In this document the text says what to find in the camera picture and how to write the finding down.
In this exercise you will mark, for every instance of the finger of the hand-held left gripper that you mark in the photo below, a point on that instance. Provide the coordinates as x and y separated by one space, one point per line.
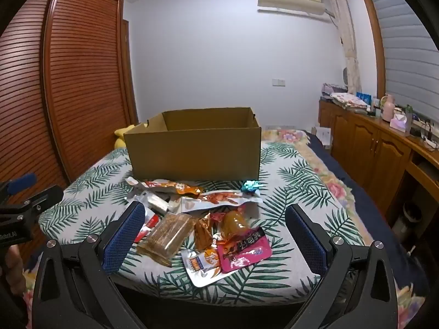
41 198
22 181

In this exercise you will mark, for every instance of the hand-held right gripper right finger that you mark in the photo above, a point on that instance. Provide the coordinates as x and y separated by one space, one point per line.
305 241

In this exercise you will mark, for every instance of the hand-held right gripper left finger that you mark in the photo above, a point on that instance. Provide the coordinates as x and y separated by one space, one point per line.
123 238

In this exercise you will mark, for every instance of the brown foil snack packet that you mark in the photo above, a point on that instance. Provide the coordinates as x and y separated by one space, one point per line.
203 236

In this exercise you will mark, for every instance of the long white snack packet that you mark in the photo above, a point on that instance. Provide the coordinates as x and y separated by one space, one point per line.
219 199

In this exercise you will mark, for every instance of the brown cardboard box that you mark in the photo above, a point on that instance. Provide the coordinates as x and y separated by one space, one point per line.
192 154

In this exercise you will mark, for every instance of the person's left hand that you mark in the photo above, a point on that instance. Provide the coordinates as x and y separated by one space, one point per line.
13 270

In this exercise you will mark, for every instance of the red and white snack packet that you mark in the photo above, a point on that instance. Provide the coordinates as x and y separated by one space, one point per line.
149 222

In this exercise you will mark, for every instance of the clear packet of brown tofu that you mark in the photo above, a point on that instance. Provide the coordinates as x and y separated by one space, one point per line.
169 234

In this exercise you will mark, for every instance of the clear snack packet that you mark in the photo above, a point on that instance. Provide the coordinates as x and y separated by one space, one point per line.
154 201

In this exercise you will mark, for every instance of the leaf print blanket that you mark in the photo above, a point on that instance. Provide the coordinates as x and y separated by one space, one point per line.
295 185

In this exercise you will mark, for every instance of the pink and black snack packet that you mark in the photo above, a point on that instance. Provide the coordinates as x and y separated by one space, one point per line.
245 252

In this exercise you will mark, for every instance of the floral blanket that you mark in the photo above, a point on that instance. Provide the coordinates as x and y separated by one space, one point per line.
329 181

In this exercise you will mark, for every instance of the amber jelly snack packet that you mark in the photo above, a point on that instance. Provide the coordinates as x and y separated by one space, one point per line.
233 224

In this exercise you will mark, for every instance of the blue wrapped candy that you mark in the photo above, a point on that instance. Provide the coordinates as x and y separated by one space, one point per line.
251 186

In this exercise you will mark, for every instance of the small white orange snack packet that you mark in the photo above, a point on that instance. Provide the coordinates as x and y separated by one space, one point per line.
202 267

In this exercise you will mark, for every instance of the yellow plush toy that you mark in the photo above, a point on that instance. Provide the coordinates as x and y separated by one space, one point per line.
121 137

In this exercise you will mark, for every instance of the white paper bag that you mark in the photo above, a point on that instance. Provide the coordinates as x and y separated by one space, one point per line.
323 137

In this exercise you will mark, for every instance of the grey waste bin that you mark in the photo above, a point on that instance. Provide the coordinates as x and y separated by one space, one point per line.
408 217

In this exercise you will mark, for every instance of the wooden sideboard cabinet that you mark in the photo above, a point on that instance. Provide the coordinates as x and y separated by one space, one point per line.
363 150

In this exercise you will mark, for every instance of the wooden slatted wardrobe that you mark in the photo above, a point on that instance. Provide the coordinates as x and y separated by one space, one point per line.
79 75

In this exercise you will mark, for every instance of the pile of folded cloths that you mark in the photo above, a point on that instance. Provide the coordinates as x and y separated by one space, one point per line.
346 99

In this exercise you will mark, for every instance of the blue box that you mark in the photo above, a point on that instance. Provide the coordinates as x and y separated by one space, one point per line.
363 98

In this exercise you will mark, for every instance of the pink thermos jug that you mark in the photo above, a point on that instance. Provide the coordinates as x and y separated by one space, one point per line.
390 109

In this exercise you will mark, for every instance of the white power strip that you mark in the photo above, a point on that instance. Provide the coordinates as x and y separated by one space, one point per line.
430 141

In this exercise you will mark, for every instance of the green bottle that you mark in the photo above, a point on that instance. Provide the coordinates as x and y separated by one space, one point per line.
409 114

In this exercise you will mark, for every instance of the cream patterned curtain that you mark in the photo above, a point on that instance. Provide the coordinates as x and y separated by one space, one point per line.
348 41

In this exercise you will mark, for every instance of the grey window blind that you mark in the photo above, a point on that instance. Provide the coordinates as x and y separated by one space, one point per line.
404 41

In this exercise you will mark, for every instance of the white wall switch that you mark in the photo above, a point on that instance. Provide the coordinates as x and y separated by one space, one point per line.
278 82

